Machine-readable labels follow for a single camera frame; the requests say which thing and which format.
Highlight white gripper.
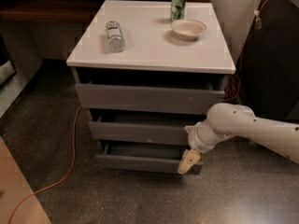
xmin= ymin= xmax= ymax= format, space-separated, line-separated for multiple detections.
xmin=178 ymin=125 xmax=215 ymax=175

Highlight grey bottom drawer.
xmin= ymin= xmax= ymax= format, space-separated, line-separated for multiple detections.
xmin=95 ymin=142 xmax=204 ymax=175

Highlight grey drawer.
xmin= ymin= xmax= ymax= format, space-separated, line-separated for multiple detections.
xmin=95 ymin=142 xmax=204 ymax=175
xmin=75 ymin=83 xmax=224 ymax=115
xmin=89 ymin=112 xmax=203 ymax=146

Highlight clear blue plastic bottle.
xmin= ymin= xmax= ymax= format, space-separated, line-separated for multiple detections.
xmin=106 ymin=21 xmax=125 ymax=52

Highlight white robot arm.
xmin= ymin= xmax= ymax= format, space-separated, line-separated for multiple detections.
xmin=178 ymin=103 xmax=299 ymax=175

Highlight grey middle drawer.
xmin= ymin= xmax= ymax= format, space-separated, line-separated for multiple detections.
xmin=89 ymin=112 xmax=203 ymax=146

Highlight white top drawer cabinet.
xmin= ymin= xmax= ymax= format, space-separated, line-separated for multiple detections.
xmin=65 ymin=0 xmax=236 ymax=161

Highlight grey top drawer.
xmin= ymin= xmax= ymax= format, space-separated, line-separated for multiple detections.
xmin=75 ymin=83 xmax=224 ymax=115

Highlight white paper bowl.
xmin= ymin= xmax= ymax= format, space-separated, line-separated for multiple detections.
xmin=171 ymin=20 xmax=206 ymax=41

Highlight green soda can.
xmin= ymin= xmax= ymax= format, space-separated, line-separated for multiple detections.
xmin=170 ymin=0 xmax=186 ymax=21

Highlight dark object at left edge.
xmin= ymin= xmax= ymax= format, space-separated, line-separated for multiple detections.
xmin=0 ymin=36 xmax=17 ymax=87

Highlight dark wooden shelf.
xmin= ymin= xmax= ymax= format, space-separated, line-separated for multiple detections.
xmin=0 ymin=0 xmax=211 ymax=24

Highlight orange extension cable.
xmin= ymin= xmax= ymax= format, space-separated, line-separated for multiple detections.
xmin=7 ymin=0 xmax=299 ymax=224

